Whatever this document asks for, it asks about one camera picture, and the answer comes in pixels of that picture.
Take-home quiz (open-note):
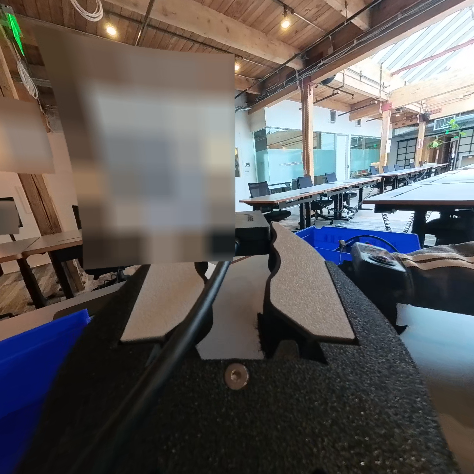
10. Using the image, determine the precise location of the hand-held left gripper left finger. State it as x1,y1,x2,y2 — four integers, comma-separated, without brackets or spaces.
120,261,223,357

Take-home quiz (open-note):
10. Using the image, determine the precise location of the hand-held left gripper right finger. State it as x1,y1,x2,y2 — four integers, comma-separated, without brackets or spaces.
258,221,358,360

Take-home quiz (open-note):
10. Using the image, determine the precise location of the blue plastic bin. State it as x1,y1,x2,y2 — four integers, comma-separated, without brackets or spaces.
0,308,92,446
294,224,421,268

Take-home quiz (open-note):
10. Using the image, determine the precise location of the grey usb hub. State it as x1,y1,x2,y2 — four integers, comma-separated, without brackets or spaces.
235,211,273,256

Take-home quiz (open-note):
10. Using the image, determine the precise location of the black office chair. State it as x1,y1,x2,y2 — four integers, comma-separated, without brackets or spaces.
247,181,292,223
325,172,358,214
297,175,335,223

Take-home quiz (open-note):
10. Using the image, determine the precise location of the green potted plant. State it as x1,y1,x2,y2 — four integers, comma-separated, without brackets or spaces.
429,118,468,149

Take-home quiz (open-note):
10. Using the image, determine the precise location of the green exit sign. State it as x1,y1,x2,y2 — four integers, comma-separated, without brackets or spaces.
1,10,27,57

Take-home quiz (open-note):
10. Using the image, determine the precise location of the black hub cable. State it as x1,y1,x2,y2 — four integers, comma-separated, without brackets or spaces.
71,259,233,474

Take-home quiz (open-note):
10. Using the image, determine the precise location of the wooden support post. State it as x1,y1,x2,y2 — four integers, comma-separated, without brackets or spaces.
18,173,86,294
300,81,316,183
379,108,393,173

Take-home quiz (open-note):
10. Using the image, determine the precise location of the white cable coil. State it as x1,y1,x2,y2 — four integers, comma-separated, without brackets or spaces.
70,0,105,21

